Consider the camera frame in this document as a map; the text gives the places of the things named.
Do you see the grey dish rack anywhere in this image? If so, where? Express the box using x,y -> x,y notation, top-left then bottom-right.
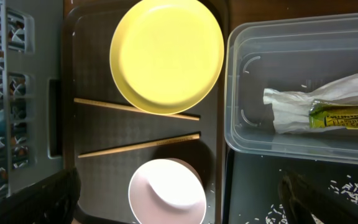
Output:
0,0 -> 63,201

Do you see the dark brown serving tray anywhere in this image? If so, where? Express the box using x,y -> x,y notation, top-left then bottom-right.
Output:
62,1 -> 225,223

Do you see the black rectangular tray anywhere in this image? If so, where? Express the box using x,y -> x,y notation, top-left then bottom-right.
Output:
223,149 -> 358,223

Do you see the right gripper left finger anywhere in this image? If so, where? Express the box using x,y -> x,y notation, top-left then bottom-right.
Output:
0,168 -> 81,224

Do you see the spilled rice pile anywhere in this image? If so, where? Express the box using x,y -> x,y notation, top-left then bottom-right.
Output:
244,166 -> 358,224

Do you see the lower wooden chopstick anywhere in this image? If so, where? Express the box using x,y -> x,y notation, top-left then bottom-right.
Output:
78,133 -> 201,158

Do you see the pink bowl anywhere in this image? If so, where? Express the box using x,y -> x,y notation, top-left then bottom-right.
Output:
128,158 -> 207,224

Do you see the yellow plate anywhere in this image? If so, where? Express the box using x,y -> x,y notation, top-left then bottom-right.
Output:
109,0 -> 224,114

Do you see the upper wooden chopstick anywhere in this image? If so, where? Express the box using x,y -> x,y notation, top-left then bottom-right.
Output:
73,98 -> 200,121

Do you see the green orange snack wrapper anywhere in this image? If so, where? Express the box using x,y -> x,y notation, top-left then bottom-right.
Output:
263,73 -> 358,134

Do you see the clear plastic bin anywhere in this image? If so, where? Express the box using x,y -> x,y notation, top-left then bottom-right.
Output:
224,13 -> 358,164

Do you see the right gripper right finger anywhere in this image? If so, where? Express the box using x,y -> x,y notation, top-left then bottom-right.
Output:
278,171 -> 358,224

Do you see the wooden chopstick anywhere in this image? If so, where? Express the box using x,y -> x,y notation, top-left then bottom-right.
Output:
73,98 -> 200,121
78,133 -> 201,158

